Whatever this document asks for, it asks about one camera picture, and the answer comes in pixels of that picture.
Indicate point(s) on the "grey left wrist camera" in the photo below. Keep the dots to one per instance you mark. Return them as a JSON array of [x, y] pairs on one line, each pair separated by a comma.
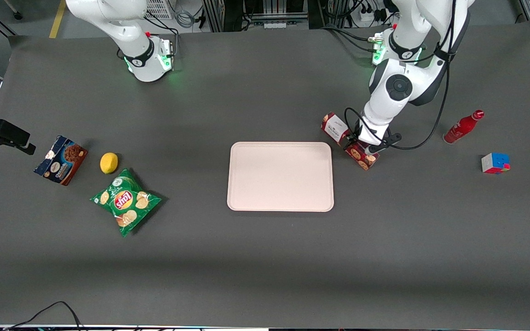
[[384, 142]]

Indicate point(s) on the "small white power strip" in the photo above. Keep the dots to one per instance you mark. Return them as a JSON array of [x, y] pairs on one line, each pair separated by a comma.
[[275, 25]]

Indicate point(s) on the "red cookie box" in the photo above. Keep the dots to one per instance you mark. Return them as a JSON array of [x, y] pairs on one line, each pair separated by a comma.
[[334, 126]]

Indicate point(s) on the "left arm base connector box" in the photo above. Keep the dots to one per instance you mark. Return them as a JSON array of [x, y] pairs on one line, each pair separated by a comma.
[[377, 48]]

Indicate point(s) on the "white perforated box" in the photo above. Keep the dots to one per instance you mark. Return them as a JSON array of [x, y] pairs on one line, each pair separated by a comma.
[[159, 8]]

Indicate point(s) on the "red bottle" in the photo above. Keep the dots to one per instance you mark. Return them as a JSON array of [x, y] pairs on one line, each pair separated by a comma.
[[462, 128]]

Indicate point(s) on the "yellow lemon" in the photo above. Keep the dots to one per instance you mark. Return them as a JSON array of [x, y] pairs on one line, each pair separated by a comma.
[[109, 163]]

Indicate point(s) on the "dark equipment rack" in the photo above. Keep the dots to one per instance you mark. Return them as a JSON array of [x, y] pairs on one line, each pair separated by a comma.
[[269, 9]]

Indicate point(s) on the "green chips bag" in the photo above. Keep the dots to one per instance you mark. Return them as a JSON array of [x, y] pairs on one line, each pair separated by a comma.
[[125, 201]]

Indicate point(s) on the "pink plastic tray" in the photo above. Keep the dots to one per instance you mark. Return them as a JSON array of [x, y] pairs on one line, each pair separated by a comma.
[[279, 177]]

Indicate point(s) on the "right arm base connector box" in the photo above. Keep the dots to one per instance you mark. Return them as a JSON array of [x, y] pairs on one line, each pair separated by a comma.
[[167, 53]]

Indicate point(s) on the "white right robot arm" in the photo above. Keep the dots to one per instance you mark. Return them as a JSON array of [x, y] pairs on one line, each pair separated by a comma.
[[127, 27]]

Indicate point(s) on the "blue chocolate cookie box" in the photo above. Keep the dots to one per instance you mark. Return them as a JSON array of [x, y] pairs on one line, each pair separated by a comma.
[[61, 161]]

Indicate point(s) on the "colourful puzzle cube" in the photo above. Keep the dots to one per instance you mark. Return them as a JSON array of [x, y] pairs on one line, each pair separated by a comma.
[[495, 164]]

